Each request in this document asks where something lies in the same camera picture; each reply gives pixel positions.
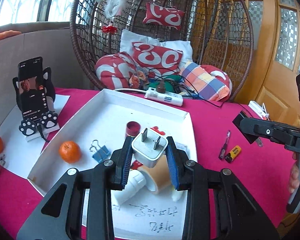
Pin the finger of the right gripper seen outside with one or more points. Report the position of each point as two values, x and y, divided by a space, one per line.
246 129

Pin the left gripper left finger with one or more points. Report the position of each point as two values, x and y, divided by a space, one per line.
59 214

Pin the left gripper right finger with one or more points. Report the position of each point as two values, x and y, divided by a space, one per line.
238 214

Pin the orange mandarin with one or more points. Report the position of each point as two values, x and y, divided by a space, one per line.
70 152

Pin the red rectangular box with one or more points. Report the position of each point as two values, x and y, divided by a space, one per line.
135 165

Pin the white USB charger plug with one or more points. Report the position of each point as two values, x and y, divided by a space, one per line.
148 147

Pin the right hand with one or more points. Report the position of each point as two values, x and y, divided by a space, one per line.
294 180

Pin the blue binder clip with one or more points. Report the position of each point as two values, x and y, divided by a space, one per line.
100 153

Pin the yellow lighter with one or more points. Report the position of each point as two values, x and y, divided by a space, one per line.
232 154

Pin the white power strip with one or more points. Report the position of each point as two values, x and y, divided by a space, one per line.
260 110
167 97

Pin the black red pen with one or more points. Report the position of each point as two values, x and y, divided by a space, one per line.
225 145

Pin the white plastic bottle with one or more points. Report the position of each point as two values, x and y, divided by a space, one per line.
136 181

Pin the white cardboard tray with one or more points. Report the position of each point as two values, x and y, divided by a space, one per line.
104 118

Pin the brown tape roll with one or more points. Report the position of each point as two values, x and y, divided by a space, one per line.
158 177

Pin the dark red small jar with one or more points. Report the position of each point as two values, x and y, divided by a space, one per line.
132 128

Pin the plaid checkered cushion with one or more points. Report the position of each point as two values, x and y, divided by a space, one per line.
211 83

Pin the small white medicine box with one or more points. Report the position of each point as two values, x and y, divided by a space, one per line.
183 148

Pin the cat shaped phone stand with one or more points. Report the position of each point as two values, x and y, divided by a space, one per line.
31 129

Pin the green pouch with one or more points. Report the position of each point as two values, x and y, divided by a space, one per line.
171 83

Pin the red white seat cushion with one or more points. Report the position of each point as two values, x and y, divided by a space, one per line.
120 70

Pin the smartphone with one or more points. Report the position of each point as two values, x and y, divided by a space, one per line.
32 94

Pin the red white square cushion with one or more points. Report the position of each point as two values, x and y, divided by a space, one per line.
157 59

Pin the wooden glass door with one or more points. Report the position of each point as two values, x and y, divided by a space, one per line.
276 59

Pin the wicker hanging egg chair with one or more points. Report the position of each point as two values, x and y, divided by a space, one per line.
219 31

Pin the red white headrest pillow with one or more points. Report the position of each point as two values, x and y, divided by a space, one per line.
167 17

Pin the orange cloth on sill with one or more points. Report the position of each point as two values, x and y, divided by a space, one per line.
9 33

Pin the window frame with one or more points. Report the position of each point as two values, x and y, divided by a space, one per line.
40 0

